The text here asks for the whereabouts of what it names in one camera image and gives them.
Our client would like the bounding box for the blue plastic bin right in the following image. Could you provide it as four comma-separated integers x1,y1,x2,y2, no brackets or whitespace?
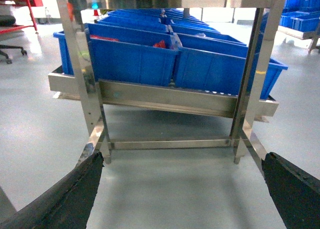
172,32,289,100

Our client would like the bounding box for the stainless steel flow rack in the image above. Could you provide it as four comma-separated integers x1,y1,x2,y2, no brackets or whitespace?
49,0,285,173

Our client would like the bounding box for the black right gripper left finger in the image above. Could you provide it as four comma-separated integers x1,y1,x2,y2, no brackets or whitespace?
0,152,104,229

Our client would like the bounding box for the blue plastic bin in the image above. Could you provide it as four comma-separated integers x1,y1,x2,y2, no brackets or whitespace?
172,32,289,100
53,22,181,87

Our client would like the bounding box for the red metal table frame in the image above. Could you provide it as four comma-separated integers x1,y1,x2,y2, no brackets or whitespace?
0,0,44,36

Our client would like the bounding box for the blue plastic bin left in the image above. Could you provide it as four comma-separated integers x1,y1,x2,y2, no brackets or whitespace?
53,22,181,87

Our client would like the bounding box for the blue bin far right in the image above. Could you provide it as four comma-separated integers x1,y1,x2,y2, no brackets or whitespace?
279,0,320,33

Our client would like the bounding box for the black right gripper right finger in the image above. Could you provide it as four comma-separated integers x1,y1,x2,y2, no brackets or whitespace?
261,152,320,229

